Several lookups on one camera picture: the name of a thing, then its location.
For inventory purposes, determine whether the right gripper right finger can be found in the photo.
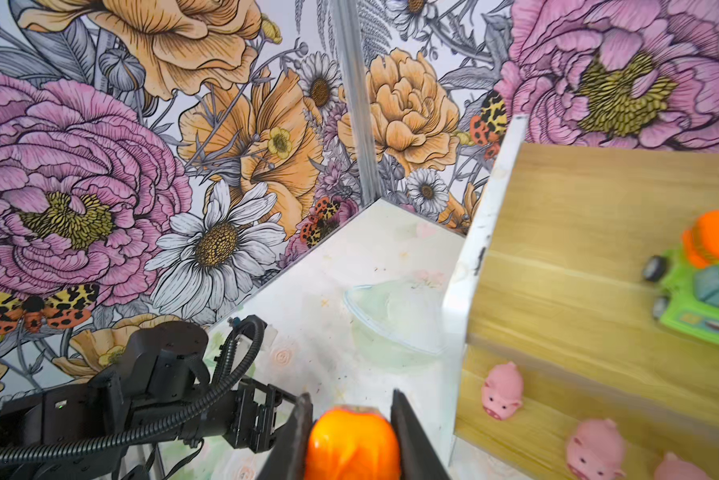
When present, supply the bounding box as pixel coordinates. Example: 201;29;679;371
391;389;449;480

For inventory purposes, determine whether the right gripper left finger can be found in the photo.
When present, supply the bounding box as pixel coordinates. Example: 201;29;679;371
257;393;314;480

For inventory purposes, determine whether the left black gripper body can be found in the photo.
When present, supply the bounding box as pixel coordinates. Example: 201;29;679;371
0;321;297;453

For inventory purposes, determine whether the green orange toy truck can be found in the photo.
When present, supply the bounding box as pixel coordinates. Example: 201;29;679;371
641;210;719;346
305;407;403;480

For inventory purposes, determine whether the pink toy pig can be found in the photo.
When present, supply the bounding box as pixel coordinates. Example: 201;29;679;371
653;452;711;480
565;419;627;480
481;362;523;421

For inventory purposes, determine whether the two-tier bamboo white shelf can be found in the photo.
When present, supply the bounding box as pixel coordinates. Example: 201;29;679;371
445;115;719;479

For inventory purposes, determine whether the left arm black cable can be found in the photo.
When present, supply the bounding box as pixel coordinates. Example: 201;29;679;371
0;314;268;472

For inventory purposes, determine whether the left aluminium corner post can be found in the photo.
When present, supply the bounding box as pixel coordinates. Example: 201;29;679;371
332;0;381;207

